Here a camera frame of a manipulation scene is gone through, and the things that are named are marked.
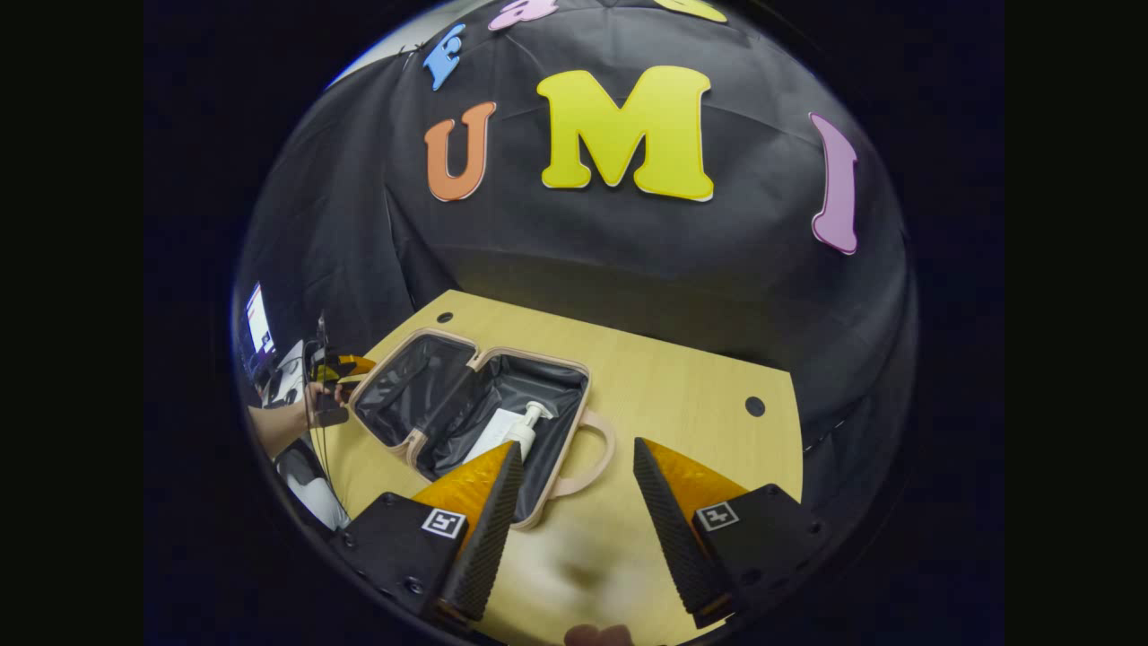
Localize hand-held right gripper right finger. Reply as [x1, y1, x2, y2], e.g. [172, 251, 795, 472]
[632, 437, 831, 630]

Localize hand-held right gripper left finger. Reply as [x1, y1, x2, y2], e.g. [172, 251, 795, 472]
[327, 440, 526, 629]

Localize white pump bottle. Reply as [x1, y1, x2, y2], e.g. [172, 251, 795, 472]
[502, 401, 555, 463]

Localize computer monitor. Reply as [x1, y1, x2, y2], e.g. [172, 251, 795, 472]
[244, 282, 277, 358]

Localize black backdrop cloth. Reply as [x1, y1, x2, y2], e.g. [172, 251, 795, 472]
[238, 0, 920, 450]

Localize white squeeze tube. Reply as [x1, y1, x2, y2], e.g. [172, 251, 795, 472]
[462, 408, 530, 467]

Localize pink suitcase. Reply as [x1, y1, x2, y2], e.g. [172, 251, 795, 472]
[345, 327, 618, 530]

